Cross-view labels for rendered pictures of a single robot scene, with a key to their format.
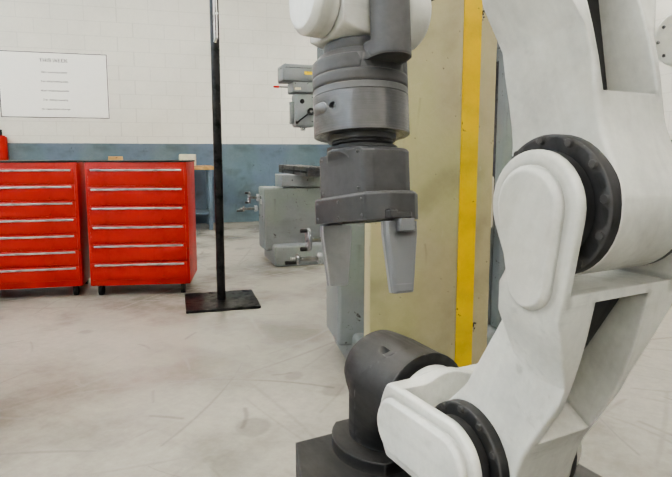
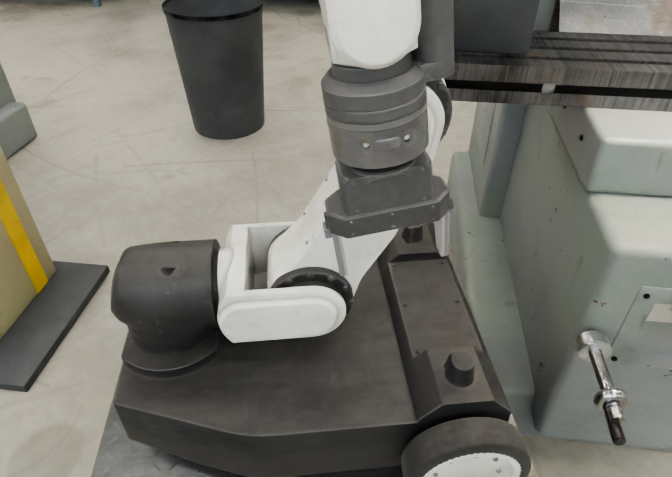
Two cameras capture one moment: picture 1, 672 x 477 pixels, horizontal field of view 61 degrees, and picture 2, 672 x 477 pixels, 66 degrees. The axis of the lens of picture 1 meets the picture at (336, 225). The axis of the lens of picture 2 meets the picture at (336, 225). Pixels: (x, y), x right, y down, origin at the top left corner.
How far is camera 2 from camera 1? 0.61 m
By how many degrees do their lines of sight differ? 68
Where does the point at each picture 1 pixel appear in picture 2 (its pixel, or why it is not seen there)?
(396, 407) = (250, 307)
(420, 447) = (288, 318)
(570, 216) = (437, 128)
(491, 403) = (332, 258)
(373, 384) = (186, 304)
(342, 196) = (399, 208)
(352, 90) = (421, 117)
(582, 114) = not seen: hidden behind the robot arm
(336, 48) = (392, 74)
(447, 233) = not seen: outside the picture
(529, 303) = not seen: hidden behind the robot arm
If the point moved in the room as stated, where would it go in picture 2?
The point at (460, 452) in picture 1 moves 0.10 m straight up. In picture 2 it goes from (329, 301) to (329, 253)
